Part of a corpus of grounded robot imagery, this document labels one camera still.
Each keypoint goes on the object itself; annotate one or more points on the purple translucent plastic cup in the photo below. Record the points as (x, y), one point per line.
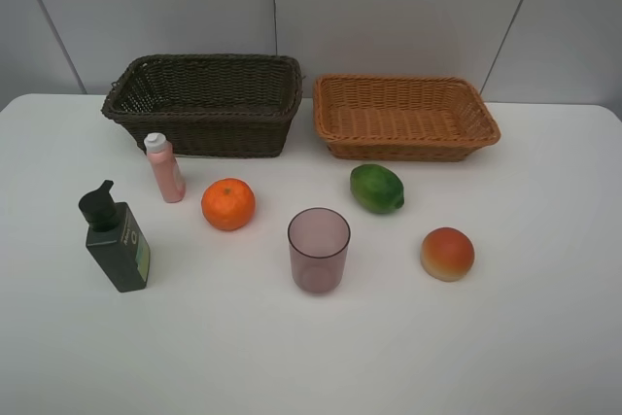
(318, 241)

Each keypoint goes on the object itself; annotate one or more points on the orange mandarin fruit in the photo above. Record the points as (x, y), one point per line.
(228, 204)

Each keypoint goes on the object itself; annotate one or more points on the pink bottle white cap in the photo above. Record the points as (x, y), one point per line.
(170, 181)

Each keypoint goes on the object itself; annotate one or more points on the dark green pump bottle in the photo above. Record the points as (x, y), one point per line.
(115, 240)

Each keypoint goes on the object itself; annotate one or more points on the orange wicker basket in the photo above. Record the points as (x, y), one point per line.
(371, 117)

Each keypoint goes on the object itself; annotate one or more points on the dark brown wicker basket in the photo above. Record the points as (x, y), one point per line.
(209, 105)

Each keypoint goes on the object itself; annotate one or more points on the red yellow peach half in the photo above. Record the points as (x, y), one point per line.
(447, 254)

